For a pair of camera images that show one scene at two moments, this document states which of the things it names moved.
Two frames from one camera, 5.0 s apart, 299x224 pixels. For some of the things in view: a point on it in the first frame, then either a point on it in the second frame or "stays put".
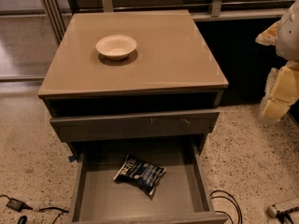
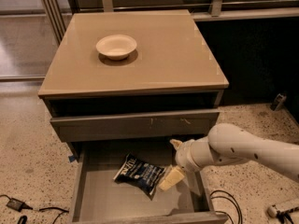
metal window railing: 54,3 stays put
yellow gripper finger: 269,36 → 193,154
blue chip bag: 142,175 stays put
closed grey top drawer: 153,125 stays put
